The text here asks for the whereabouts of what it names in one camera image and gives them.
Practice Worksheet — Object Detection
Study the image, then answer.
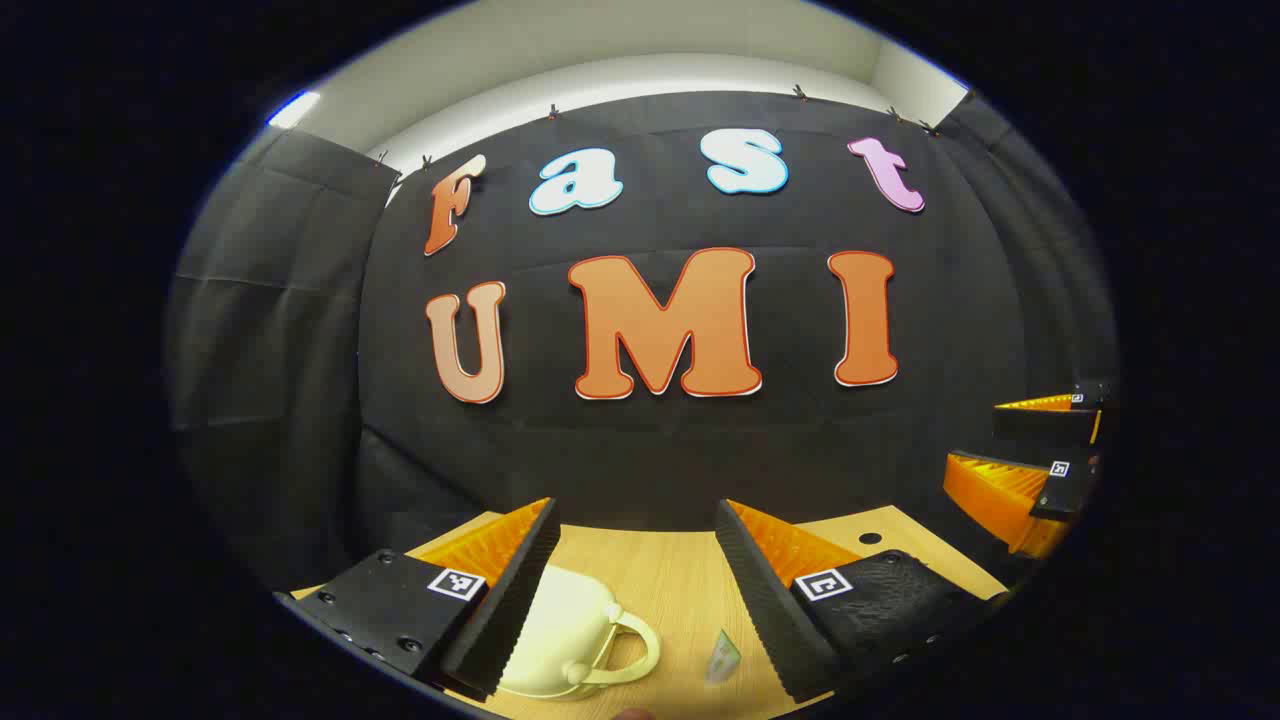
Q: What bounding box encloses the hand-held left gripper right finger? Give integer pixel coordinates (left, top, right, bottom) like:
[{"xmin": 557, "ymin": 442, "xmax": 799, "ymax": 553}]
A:
[{"xmin": 714, "ymin": 498, "xmax": 1011, "ymax": 704}]

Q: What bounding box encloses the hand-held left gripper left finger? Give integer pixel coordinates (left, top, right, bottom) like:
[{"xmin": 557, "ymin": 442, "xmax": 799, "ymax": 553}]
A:
[{"xmin": 290, "ymin": 497, "xmax": 563, "ymax": 703}]

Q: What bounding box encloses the pale yellow small suitcase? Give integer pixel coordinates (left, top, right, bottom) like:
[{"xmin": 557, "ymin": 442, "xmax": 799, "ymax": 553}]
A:
[{"xmin": 495, "ymin": 565, "xmax": 663, "ymax": 699}]

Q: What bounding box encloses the grey tube pale green cap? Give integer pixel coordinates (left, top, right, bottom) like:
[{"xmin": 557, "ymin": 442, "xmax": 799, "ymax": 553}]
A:
[{"xmin": 703, "ymin": 628, "xmax": 743, "ymax": 686}]

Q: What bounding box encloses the ceiling light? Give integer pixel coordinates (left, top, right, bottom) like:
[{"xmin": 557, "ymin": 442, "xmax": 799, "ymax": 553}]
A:
[{"xmin": 266, "ymin": 90, "xmax": 323, "ymax": 129}]

